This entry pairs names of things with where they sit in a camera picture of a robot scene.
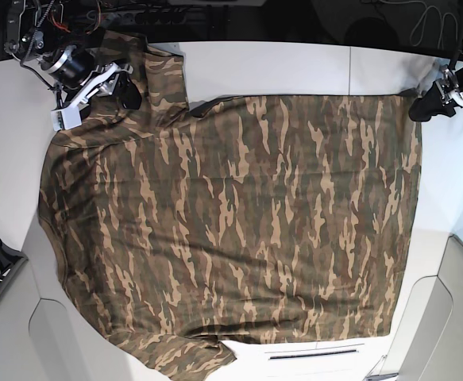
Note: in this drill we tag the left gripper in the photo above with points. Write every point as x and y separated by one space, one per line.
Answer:
441 99

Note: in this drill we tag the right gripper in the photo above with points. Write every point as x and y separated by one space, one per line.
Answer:
103 81

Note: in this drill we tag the camouflage T-shirt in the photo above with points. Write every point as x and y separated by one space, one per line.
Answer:
264 219

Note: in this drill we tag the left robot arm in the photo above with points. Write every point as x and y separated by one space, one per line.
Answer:
456 60

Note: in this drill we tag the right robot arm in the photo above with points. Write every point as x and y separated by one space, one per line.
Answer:
58 41

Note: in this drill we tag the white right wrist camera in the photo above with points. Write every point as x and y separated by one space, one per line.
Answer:
66 118

